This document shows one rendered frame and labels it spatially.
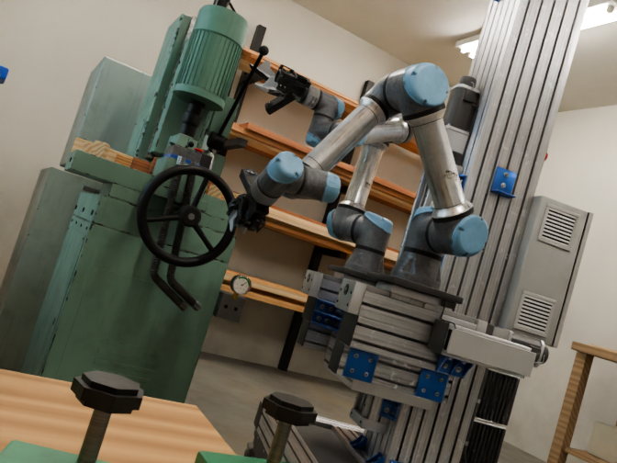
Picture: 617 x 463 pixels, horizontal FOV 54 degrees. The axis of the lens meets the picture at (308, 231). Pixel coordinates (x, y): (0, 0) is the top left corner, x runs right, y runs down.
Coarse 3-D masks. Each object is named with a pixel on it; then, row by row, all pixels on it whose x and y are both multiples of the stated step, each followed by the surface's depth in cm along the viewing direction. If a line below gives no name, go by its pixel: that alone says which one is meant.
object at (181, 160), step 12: (180, 156) 177; (192, 180) 178; (192, 192) 179; (168, 204) 175; (180, 228) 177; (180, 240) 177; (156, 264) 174; (156, 276) 174; (168, 276) 176; (168, 288) 177; (180, 288) 178; (180, 300) 180; (192, 300) 181
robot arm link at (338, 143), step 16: (384, 80) 167; (368, 96) 169; (352, 112) 169; (368, 112) 167; (384, 112) 168; (336, 128) 167; (352, 128) 166; (368, 128) 168; (320, 144) 164; (336, 144) 164; (352, 144) 166; (304, 160) 163; (320, 160) 162; (336, 160) 165
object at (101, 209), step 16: (80, 208) 214; (96, 208) 178; (112, 208) 180; (128, 208) 182; (96, 224) 179; (112, 224) 180; (128, 224) 182; (160, 224) 186; (176, 224) 188; (192, 240) 191; (208, 240) 193; (224, 256) 196
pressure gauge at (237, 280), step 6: (234, 276) 194; (240, 276) 192; (234, 282) 191; (240, 282) 192; (246, 282) 193; (234, 288) 192; (240, 288) 192; (246, 288) 193; (234, 294) 194; (240, 294) 192
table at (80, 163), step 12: (72, 156) 181; (84, 156) 175; (96, 156) 177; (72, 168) 174; (84, 168) 176; (96, 168) 177; (108, 168) 178; (120, 168) 180; (132, 168) 182; (96, 180) 193; (108, 180) 179; (120, 180) 180; (132, 180) 182; (144, 180) 183; (156, 192) 176; (168, 192) 177; (180, 204) 182; (204, 204) 182; (216, 204) 194; (216, 216) 194
